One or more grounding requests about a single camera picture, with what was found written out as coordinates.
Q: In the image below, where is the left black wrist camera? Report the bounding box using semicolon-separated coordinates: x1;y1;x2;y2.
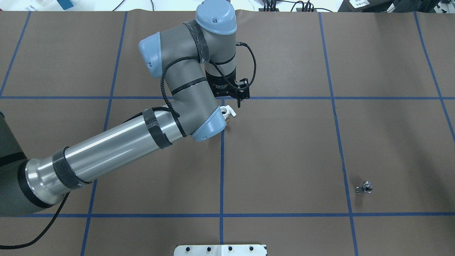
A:
227;78;250;108

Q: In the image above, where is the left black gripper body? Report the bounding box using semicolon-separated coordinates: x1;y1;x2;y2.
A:
206;71;237;98

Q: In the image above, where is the white brass PPR valve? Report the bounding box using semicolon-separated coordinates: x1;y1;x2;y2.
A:
220;104;237;125

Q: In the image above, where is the small metal pipe fitting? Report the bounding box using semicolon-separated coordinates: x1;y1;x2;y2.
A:
355;180;373;194

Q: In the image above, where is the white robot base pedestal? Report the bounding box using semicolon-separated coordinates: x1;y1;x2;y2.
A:
173;244;268;256

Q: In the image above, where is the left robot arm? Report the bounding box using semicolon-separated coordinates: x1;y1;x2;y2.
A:
1;0;237;217

